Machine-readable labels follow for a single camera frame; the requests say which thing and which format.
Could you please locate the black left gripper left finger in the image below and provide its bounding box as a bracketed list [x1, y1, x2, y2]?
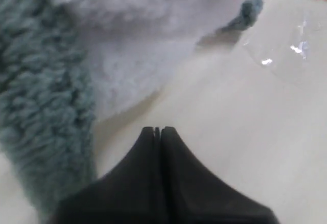
[53, 127, 161, 223]

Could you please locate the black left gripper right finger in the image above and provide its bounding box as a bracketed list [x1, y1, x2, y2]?
[160, 127, 278, 223]

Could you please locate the green knitted scarf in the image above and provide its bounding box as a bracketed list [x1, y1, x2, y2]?
[0, 0, 264, 219]

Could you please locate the white fluffy snowman toy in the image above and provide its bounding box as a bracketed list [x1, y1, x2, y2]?
[50, 0, 264, 121]

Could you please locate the clear tape piece near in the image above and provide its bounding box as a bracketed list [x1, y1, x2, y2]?
[243, 16, 323, 87]

